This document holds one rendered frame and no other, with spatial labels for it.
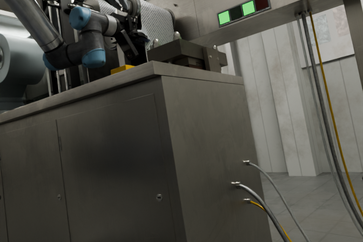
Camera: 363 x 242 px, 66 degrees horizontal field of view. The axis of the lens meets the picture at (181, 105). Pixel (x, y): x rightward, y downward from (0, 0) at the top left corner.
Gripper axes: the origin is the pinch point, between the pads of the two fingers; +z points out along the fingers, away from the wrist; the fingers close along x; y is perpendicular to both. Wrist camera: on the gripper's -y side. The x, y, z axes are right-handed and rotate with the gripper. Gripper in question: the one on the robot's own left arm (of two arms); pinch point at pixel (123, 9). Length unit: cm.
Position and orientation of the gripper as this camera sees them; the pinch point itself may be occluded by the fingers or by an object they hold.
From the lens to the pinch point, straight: 126.8
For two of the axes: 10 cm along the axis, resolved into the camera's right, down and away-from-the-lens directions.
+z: 5.2, 6.2, 5.9
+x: -8.2, 1.7, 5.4
